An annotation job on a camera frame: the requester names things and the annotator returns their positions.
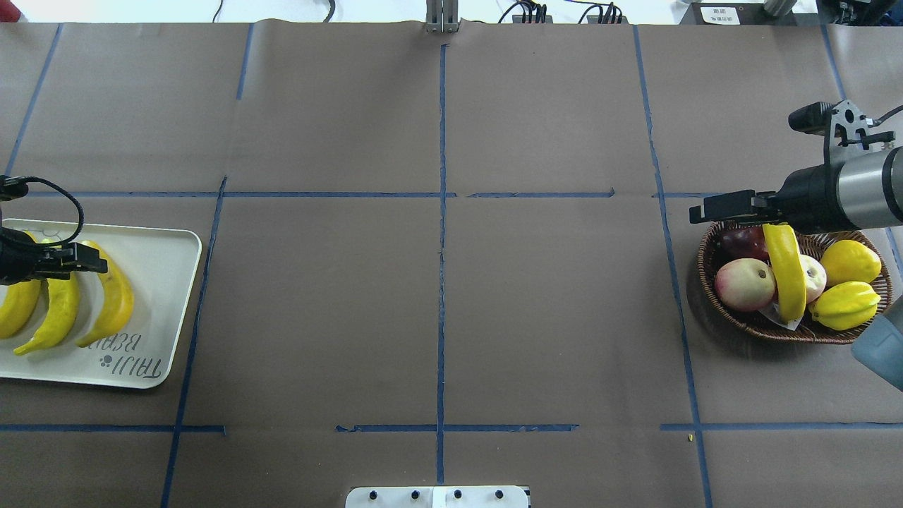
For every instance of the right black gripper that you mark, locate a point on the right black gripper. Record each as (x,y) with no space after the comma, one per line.
(811,198)

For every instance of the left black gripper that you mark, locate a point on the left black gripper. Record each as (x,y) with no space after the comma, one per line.
(12,262)

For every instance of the yellow banana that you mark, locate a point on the yellow banana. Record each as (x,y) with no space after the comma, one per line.
(62,312)
(783,247)
(17,307)
(117,309)

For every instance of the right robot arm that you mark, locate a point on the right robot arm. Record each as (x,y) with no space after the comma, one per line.
(862,193)

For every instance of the cream bear tray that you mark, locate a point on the cream bear tray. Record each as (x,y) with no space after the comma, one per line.
(160,265)

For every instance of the yellow lemon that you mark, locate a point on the yellow lemon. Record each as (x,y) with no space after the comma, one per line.
(849,260)

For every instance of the yellow starfruit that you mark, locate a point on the yellow starfruit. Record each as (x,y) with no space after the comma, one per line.
(845,306)

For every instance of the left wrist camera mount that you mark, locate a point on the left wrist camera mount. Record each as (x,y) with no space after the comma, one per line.
(13,188)

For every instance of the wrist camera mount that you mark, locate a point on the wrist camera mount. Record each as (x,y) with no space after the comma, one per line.
(13,188)
(847,132)

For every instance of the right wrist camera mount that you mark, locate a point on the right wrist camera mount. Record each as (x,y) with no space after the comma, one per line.
(847,132)

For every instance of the aluminium frame post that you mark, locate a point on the aluminium frame post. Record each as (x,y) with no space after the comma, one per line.
(442,16)

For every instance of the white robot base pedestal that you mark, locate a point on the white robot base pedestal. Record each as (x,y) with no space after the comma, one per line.
(440,496)

